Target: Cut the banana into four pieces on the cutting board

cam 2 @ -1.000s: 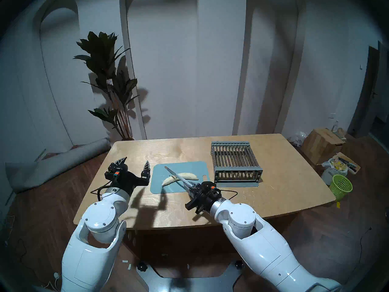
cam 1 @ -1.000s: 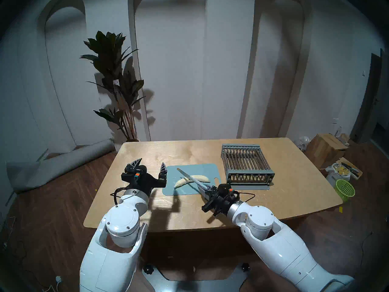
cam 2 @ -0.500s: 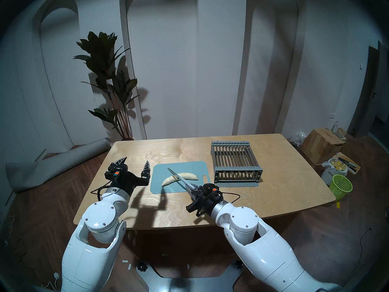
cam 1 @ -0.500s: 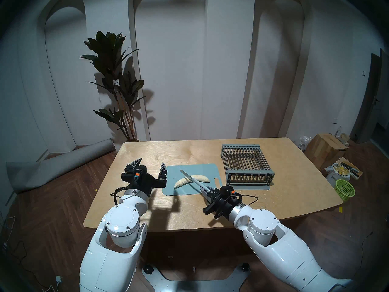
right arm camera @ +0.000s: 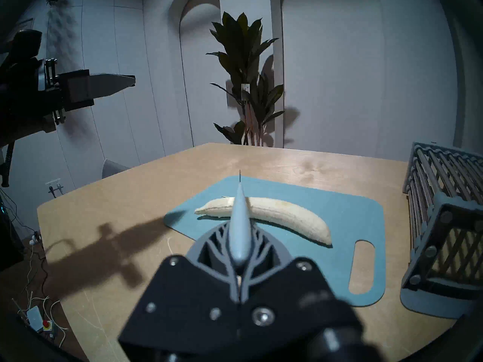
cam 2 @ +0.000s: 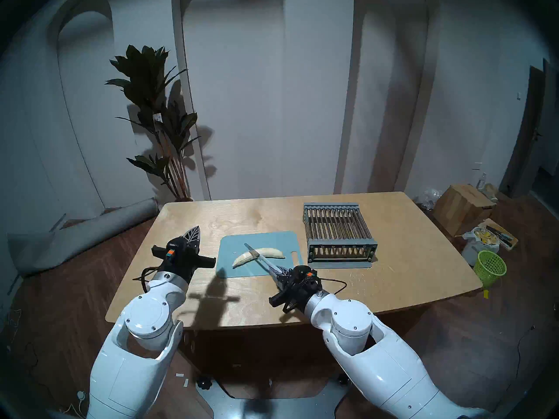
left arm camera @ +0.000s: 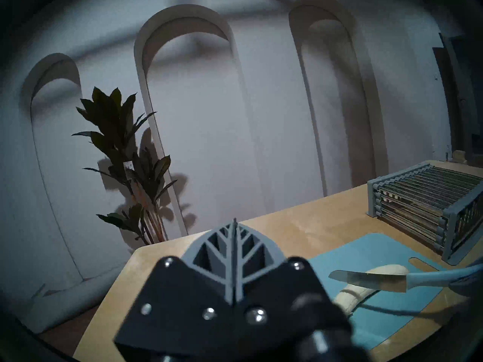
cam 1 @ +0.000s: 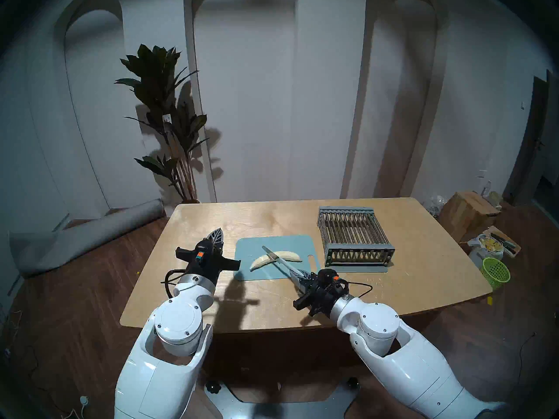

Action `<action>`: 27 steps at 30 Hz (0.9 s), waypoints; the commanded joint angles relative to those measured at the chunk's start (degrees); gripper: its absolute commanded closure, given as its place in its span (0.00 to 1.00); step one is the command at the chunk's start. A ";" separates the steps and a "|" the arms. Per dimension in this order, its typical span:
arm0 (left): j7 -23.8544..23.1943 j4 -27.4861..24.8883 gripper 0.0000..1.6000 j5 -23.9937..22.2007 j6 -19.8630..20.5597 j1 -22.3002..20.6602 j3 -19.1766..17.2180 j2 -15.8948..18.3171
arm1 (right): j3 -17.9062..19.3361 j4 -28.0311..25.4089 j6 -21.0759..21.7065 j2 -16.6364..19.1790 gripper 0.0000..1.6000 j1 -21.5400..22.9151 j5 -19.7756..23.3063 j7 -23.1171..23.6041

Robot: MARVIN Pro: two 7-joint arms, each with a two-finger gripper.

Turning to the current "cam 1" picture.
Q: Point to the green mesh waste basket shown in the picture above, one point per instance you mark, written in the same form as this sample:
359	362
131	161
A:
495	273

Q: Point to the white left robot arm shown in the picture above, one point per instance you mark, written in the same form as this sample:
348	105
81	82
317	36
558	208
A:
161	370

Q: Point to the black base levelling knob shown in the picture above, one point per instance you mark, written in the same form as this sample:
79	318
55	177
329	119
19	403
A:
212	387
352	383

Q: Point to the blue plastic cutting board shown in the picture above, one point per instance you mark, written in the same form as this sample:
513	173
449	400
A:
249	248

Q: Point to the shallow cardboard tray with tools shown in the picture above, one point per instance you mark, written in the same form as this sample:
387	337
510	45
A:
508	243

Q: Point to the white bag with peels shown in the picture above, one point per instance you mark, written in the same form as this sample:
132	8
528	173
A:
480	254

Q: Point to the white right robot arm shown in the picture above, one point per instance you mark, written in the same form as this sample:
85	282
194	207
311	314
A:
406	361

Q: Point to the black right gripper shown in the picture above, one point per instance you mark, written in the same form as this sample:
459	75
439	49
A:
321	298

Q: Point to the white power plug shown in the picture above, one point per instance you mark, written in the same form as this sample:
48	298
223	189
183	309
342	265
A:
84	400

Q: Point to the peeled banana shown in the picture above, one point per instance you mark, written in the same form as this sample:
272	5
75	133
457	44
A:
288	256

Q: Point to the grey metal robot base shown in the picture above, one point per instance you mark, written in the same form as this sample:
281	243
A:
279	409

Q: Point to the rolled grey floor mat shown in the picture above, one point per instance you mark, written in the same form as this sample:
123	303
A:
83	241

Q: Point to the clear crumpled plastic bag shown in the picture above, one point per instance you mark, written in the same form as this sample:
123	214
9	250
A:
436	205

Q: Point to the plain brown cardboard box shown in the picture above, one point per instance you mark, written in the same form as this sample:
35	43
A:
467	213

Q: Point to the tall potted green plant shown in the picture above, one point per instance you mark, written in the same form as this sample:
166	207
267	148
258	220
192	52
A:
157	82

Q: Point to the beige crumpled paper bag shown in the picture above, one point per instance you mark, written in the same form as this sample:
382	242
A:
494	199

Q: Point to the grey metal rod rack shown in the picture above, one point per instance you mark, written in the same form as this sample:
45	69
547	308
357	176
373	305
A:
353	230

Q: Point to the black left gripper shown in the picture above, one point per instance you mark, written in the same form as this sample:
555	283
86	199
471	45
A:
205	263

